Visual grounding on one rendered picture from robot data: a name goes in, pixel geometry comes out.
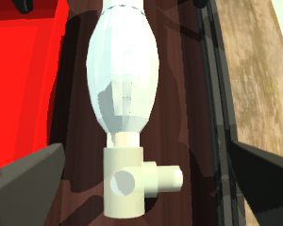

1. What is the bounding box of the red tray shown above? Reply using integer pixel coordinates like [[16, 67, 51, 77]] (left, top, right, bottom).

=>
[[0, 0, 69, 167]]

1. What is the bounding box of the white resuscitator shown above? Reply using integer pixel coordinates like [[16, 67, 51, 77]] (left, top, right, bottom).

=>
[[87, 0, 183, 218]]

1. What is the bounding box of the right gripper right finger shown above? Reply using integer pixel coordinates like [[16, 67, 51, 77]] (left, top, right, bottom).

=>
[[226, 141, 283, 226]]

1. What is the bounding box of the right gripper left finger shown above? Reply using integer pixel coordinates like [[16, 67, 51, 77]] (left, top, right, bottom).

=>
[[0, 143, 65, 226]]

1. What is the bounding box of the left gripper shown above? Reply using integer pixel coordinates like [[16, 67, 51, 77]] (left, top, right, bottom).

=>
[[11, 0, 208, 14]]

